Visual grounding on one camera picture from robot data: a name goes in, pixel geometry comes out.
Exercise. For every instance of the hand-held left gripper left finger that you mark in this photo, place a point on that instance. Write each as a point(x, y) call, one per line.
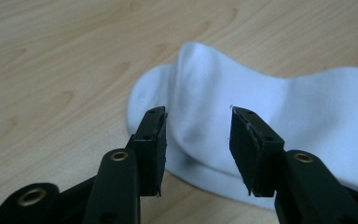
point(150, 146)

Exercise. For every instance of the white sock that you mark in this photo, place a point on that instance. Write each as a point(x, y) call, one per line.
point(245, 102)

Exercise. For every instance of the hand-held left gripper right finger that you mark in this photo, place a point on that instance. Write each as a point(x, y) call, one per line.
point(251, 155)

